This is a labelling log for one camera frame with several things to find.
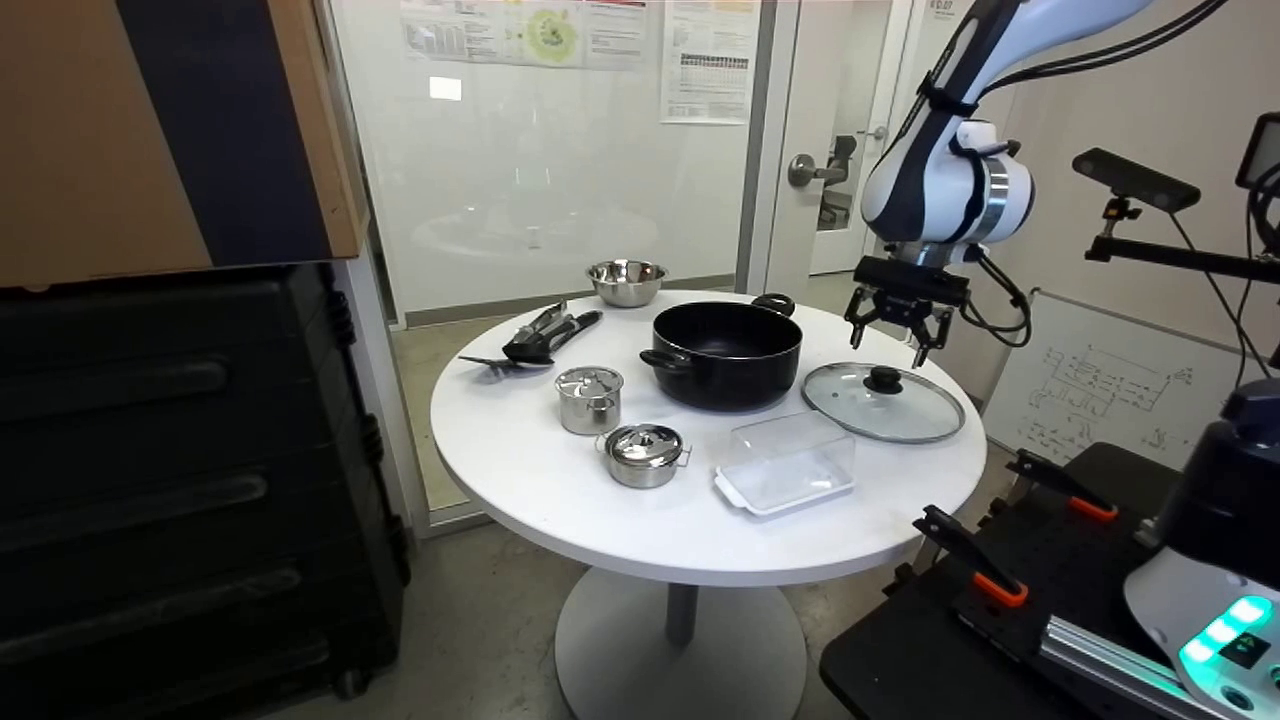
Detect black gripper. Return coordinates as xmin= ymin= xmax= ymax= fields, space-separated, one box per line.
xmin=846 ymin=254 xmax=972 ymax=370

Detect glass lid with black knob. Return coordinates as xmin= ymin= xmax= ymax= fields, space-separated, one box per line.
xmin=798 ymin=356 xmax=969 ymax=448

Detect black cooking pot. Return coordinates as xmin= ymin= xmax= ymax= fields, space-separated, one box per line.
xmin=637 ymin=286 xmax=809 ymax=411

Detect clear plastic container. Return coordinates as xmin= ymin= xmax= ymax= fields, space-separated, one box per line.
xmin=708 ymin=411 xmax=862 ymax=521

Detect white board with drawing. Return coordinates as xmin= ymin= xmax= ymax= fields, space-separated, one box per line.
xmin=981 ymin=286 xmax=1254 ymax=471

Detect black clamp with orange tip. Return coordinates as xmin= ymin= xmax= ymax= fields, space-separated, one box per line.
xmin=1003 ymin=448 xmax=1124 ymax=529
xmin=911 ymin=501 xmax=1036 ymax=614

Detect shiny steel bowl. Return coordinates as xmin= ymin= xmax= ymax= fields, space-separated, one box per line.
xmin=585 ymin=254 xmax=670 ymax=312

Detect small steel bowl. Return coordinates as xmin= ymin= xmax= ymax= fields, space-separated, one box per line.
xmin=597 ymin=421 xmax=692 ymax=492

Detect small steel cup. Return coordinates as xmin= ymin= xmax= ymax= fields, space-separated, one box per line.
xmin=554 ymin=365 xmax=630 ymax=439

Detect tall white paper notice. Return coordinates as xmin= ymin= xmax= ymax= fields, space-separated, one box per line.
xmin=658 ymin=0 xmax=762 ymax=132

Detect black perforated robot table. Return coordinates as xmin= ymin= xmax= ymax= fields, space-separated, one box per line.
xmin=818 ymin=436 xmax=1280 ymax=720

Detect steel utensil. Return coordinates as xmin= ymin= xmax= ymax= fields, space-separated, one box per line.
xmin=455 ymin=349 xmax=555 ymax=385

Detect black equipment case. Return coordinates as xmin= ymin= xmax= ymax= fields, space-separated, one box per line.
xmin=0 ymin=258 xmax=411 ymax=720

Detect brown cardboard box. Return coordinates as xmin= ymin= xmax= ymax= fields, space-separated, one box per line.
xmin=0 ymin=0 xmax=373 ymax=291

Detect glass door with white frame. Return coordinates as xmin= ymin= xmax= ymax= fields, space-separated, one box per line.
xmin=743 ymin=0 xmax=966 ymax=319

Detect metal door handle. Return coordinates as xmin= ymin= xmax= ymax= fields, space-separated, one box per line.
xmin=783 ymin=132 xmax=865 ymax=230

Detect black stereo camera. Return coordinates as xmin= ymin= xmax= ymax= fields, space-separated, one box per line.
xmin=1068 ymin=142 xmax=1205 ymax=214

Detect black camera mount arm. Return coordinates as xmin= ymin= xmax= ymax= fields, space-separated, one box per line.
xmin=1083 ymin=195 xmax=1280 ymax=286

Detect black handled tongs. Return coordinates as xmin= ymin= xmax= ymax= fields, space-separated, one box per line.
xmin=498 ymin=298 xmax=607 ymax=367

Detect aluminium extrusion rail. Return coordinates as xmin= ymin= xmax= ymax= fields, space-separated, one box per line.
xmin=1036 ymin=613 xmax=1213 ymax=720

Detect black box on mount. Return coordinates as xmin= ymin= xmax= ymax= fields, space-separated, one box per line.
xmin=1236 ymin=108 xmax=1280 ymax=254

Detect white table pedestal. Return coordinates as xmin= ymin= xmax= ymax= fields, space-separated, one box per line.
xmin=554 ymin=567 xmax=811 ymax=720

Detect wide wall poster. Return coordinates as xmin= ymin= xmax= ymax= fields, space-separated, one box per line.
xmin=397 ymin=0 xmax=666 ymax=70

